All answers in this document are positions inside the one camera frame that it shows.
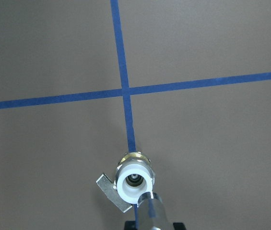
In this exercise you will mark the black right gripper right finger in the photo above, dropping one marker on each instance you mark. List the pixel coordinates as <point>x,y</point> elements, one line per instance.
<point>179,226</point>

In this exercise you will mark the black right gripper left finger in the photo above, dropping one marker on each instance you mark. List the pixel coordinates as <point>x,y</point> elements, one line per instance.
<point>130,225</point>

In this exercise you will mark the chrome angle pipe fitting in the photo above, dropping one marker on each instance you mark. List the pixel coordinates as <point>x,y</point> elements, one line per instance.
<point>151,213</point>

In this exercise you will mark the white PPR brass valve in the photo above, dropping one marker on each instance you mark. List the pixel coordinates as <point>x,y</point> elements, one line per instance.
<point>134,176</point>

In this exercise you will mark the brown table mat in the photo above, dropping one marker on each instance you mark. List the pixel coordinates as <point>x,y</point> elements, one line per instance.
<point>210,147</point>

